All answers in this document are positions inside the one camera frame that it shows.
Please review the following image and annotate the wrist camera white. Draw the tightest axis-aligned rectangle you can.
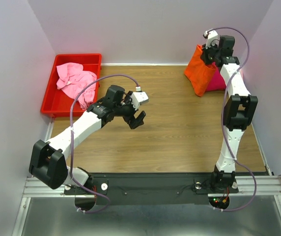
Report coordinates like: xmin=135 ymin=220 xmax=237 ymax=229
xmin=203 ymin=29 xmax=220 ymax=49
xmin=131 ymin=86 xmax=149 ymax=111

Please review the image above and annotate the folded magenta t shirt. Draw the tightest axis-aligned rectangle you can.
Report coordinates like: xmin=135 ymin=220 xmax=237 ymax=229
xmin=206 ymin=68 xmax=226 ymax=92

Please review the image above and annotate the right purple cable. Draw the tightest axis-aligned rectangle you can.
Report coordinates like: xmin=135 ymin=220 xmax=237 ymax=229
xmin=204 ymin=27 xmax=257 ymax=212

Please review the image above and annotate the pink t shirt in bin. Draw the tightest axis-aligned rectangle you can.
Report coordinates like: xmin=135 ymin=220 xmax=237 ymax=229
xmin=56 ymin=62 xmax=97 ymax=110

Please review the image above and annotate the purple cable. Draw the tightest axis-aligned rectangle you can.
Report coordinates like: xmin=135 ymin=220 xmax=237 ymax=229
xmin=204 ymin=27 xmax=257 ymax=212
xmin=69 ymin=74 xmax=141 ymax=214

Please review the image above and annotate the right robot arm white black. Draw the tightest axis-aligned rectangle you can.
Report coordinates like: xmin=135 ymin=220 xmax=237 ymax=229
xmin=200 ymin=30 xmax=258 ymax=193

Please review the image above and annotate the orange t shirt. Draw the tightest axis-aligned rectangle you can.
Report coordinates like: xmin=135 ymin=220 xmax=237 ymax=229
xmin=184 ymin=45 xmax=217 ymax=97

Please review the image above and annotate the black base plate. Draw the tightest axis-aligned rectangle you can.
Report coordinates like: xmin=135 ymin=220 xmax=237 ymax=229
xmin=64 ymin=173 xmax=238 ymax=208

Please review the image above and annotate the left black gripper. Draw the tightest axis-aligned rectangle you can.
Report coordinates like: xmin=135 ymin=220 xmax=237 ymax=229
xmin=113 ymin=91 xmax=145 ymax=129

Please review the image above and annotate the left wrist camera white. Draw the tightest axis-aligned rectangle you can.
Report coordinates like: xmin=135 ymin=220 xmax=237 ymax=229
xmin=131 ymin=86 xmax=149 ymax=111

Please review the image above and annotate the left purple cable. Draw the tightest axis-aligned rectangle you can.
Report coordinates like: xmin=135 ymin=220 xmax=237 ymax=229
xmin=69 ymin=74 xmax=141 ymax=214

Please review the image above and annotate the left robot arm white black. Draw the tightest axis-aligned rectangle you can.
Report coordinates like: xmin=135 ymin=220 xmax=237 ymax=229
xmin=28 ymin=85 xmax=149 ymax=194

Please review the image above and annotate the red plastic bin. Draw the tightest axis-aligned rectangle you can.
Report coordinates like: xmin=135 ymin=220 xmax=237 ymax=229
xmin=40 ymin=54 xmax=102 ymax=118

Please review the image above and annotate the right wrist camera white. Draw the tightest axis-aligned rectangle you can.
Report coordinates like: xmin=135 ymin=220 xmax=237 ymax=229
xmin=203 ymin=29 xmax=220 ymax=49

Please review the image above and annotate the aluminium rail frame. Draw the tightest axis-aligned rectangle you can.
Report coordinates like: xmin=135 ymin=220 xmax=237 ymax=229
xmin=13 ymin=117 xmax=281 ymax=236

